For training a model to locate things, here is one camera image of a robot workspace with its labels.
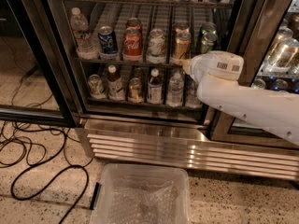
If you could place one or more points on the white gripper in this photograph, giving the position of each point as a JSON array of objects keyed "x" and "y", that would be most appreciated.
[{"x": 215, "y": 66}]

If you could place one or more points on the green soda can front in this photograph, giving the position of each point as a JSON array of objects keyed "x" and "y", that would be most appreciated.
[{"x": 208, "y": 42}]

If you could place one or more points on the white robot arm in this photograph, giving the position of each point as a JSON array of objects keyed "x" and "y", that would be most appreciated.
[{"x": 273, "y": 111}]

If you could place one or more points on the gold soda can front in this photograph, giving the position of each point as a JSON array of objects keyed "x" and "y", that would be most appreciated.
[{"x": 181, "y": 48}]

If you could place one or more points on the gold soda can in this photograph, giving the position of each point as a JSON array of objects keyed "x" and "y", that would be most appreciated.
[
  {"x": 180, "y": 27},
  {"x": 181, "y": 48}
]

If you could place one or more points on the white green soda can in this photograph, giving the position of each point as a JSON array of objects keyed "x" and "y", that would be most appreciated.
[{"x": 156, "y": 46}]

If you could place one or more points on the gold soda can rear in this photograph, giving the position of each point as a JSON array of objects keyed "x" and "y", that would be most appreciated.
[{"x": 180, "y": 27}]

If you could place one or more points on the green soda can rear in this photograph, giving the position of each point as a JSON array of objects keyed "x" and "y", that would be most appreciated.
[{"x": 208, "y": 28}]

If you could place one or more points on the gold can bottom shelf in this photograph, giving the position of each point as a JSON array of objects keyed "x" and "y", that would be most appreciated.
[{"x": 135, "y": 94}]

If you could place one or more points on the red coca-cola can front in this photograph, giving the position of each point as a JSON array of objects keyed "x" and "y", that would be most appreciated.
[{"x": 132, "y": 45}]

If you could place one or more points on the red coca-cola can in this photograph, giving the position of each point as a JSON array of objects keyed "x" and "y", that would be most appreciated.
[
  {"x": 134, "y": 23},
  {"x": 132, "y": 45}
]

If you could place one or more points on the red coca-cola can rear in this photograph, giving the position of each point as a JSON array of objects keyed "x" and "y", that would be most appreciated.
[{"x": 134, "y": 23}]

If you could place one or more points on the stainless steel display fridge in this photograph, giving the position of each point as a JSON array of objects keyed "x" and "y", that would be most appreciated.
[{"x": 171, "y": 137}]

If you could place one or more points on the blue pepsi can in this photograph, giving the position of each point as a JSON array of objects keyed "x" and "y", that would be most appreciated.
[{"x": 108, "y": 43}]

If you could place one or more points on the glass fridge door right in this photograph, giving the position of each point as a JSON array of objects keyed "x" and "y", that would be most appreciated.
[{"x": 256, "y": 24}]

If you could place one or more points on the white green can bottom shelf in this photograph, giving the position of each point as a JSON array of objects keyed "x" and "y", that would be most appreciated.
[{"x": 97, "y": 90}]

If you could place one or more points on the silver can behind glass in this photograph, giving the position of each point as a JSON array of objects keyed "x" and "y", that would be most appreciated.
[
  {"x": 279, "y": 60},
  {"x": 282, "y": 34}
]

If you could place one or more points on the clear water bottle middle shelf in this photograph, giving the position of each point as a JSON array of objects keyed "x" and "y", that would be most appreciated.
[{"x": 81, "y": 31}]

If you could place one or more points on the clear water bottle bottom centre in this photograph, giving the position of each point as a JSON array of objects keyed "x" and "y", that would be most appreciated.
[{"x": 175, "y": 90}]

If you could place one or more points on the clear water bottle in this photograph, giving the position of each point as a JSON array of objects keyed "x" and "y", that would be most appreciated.
[
  {"x": 192, "y": 100},
  {"x": 175, "y": 90}
]

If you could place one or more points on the clear water bottle bottom right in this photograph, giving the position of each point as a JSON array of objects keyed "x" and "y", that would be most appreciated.
[{"x": 192, "y": 100}]

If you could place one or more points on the dark juice bottle white cap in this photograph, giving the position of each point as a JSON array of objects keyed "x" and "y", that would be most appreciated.
[{"x": 155, "y": 87}]

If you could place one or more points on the brown tea bottle white cap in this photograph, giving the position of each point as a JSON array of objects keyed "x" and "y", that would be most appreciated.
[{"x": 115, "y": 88}]

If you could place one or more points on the clear plastic bin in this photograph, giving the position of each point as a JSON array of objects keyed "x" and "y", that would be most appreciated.
[{"x": 154, "y": 174}]

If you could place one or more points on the bubble wrap sheet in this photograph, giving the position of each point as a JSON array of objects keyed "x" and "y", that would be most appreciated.
[{"x": 140, "y": 202}]

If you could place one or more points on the bottom wire shelf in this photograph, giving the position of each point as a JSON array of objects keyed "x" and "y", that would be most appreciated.
[{"x": 143, "y": 72}]

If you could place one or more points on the wire shelf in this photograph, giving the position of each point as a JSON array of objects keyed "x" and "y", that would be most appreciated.
[
  {"x": 168, "y": 3},
  {"x": 143, "y": 72},
  {"x": 152, "y": 17}
]

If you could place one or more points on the middle wire shelf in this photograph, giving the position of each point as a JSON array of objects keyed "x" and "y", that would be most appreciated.
[{"x": 152, "y": 17}]

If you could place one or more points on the top wire shelf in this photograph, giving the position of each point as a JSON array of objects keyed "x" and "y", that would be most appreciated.
[{"x": 168, "y": 3}]

